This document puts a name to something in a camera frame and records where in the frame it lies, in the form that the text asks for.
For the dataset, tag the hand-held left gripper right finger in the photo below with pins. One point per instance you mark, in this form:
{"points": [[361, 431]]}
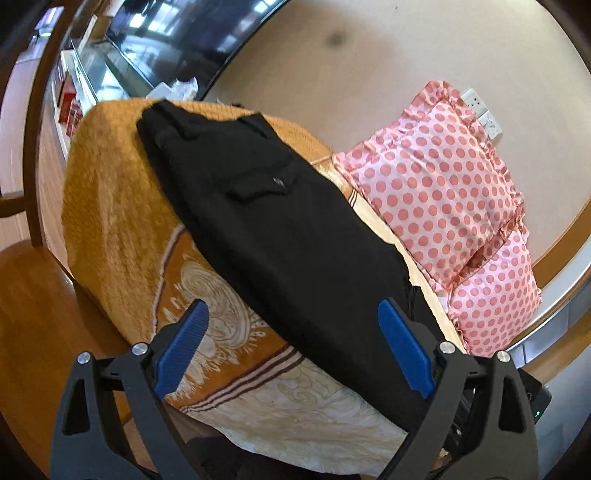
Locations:
{"points": [[406, 351]]}

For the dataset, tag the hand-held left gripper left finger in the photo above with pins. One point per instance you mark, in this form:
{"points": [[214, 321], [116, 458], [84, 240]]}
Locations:
{"points": [[179, 353]]}

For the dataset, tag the black pants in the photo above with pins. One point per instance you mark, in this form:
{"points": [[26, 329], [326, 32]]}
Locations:
{"points": [[286, 240]]}

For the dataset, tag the small pink polka dot pillow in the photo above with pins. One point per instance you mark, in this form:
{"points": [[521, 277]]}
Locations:
{"points": [[498, 300]]}

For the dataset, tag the orange patterned blanket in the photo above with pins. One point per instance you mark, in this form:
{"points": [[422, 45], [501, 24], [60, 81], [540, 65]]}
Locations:
{"points": [[115, 221]]}

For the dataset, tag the wooden chair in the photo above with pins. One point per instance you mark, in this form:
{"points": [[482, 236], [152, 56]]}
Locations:
{"points": [[32, 300]]}

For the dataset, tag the large pink polka dot pillow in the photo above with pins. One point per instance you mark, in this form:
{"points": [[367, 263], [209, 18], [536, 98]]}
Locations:
{"points": [[429, 184]]}

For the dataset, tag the white plastic bag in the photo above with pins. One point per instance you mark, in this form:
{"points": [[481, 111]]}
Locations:
{"points": [[178, 88]]}

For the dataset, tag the red boxes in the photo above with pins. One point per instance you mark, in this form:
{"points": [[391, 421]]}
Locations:
{"points": [[70, 108]]}

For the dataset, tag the white television cabinet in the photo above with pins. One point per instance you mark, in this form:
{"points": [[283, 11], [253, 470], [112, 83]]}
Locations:
{"points": [[83, 87]]}

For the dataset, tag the black television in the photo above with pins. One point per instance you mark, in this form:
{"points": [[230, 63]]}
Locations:
{"points": [[184, 37]]}

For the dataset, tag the white wall socket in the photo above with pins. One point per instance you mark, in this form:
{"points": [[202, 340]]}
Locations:
{"points": [[490, 125], [475, 100]]}

